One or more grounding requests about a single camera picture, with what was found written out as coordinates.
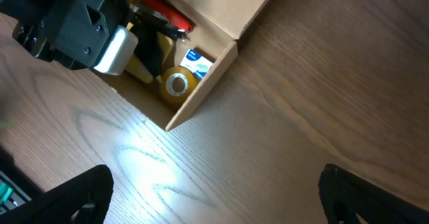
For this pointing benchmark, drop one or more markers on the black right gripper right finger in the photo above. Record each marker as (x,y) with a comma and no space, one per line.
(347,198)

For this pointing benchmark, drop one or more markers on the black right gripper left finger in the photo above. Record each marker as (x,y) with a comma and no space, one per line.
(83,199)

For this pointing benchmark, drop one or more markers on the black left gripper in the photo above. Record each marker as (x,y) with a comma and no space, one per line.
(74,33)

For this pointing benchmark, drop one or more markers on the black correction tape dispenser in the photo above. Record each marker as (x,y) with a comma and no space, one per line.
(148,50)

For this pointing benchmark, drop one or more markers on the red multi-tool pocket knife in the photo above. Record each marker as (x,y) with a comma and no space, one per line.
(166,18)

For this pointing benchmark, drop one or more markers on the white blue eraser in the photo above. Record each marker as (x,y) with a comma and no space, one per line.
(197,64)

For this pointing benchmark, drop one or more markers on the yellow adhesive tape roll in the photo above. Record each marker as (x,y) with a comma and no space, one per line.
(177,84)

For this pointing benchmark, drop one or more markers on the cardboard box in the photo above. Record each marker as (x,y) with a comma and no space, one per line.
(218,25)

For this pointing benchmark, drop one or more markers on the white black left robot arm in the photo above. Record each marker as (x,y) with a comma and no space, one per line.
(76,33)

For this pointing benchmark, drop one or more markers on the yellow sticky note pad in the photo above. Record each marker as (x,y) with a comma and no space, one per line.
(135,66)

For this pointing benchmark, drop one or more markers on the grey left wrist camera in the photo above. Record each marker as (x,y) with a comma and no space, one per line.
(118,52)

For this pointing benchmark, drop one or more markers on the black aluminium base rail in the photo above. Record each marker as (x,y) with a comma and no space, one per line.
(12,196)

